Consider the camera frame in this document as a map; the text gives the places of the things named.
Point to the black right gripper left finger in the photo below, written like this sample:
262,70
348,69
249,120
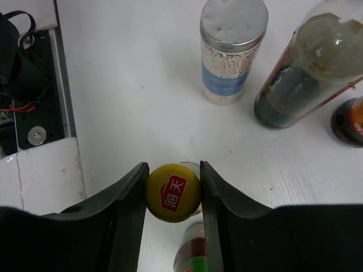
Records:
101,233

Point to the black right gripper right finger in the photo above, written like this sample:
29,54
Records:
245,235

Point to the yellow cap sauce bottle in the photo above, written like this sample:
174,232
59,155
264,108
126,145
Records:
173,195

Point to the silver lid white granule jar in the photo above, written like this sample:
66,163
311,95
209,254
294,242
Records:
231,33

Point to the red lid sauce jar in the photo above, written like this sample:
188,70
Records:
346,122

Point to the tall dark soy sauce bottle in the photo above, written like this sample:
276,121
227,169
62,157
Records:
322,60

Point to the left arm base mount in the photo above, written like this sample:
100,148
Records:
34,103

